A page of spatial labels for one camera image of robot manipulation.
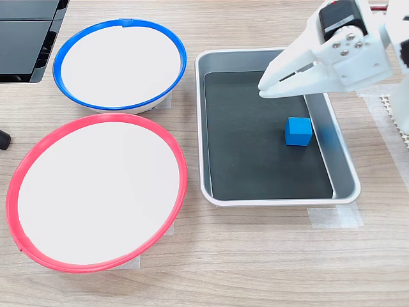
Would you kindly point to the blue cube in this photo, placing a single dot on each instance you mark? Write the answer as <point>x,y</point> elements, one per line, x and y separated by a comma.
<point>297,132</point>

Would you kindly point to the black tray mat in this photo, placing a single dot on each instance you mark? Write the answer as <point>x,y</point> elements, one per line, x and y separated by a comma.
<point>249,144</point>

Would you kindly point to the steel tray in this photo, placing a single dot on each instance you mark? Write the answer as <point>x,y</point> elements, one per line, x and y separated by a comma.
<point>338,153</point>

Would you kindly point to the clear tape strip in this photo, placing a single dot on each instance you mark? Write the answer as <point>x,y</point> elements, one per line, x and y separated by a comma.
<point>132,263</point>
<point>383,128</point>
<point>335,217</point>

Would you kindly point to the white plate with blue rim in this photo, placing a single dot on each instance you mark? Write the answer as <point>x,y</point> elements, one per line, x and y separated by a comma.
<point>121,67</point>

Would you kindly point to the white plate with red rim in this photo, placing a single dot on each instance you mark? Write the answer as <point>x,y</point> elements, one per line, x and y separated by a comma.
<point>99,192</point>

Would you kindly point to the black glossy device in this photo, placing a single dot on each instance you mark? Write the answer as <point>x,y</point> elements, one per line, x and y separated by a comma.
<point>22,41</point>

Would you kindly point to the small black rounded object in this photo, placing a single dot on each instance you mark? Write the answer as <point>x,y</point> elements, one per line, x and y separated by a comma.
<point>4,139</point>

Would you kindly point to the pale perforated base plate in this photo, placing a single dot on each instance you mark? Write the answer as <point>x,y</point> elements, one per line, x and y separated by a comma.
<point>405,139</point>

